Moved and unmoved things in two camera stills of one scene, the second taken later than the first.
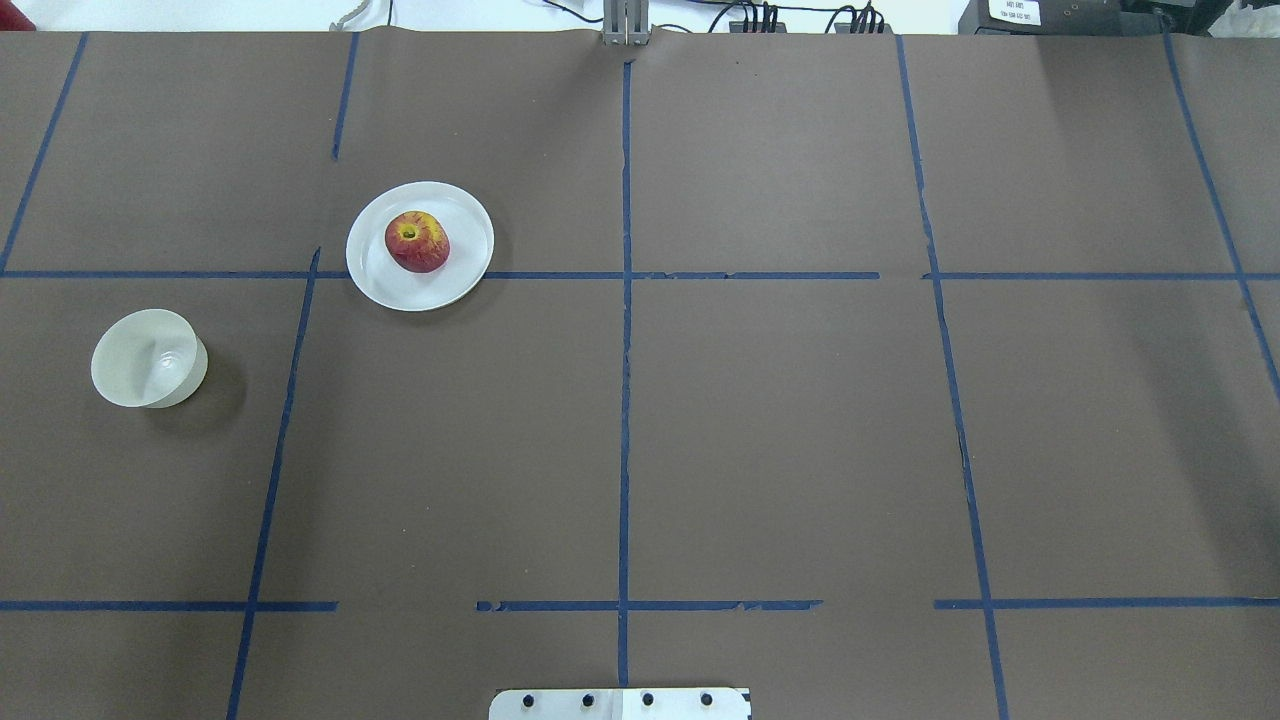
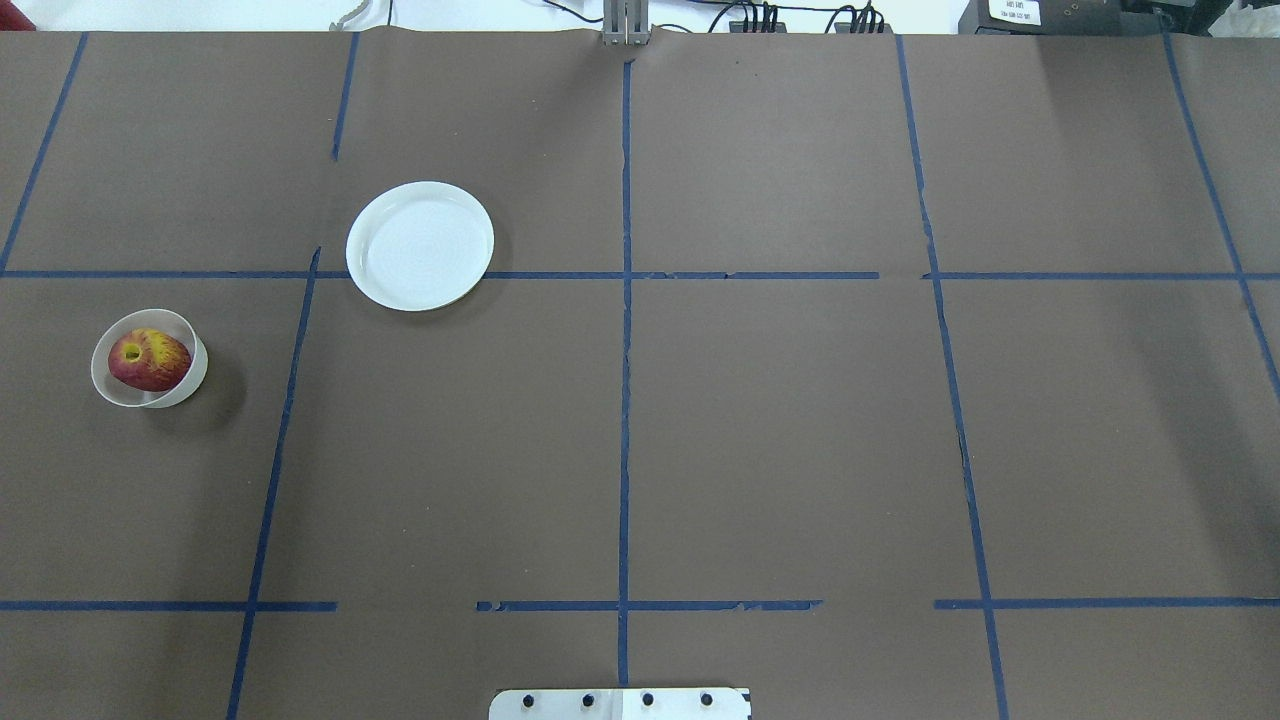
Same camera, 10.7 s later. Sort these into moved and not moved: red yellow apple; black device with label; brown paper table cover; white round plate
Moved: red yellow apple
Not moved: white round plate; brown paper table cover; black device with label
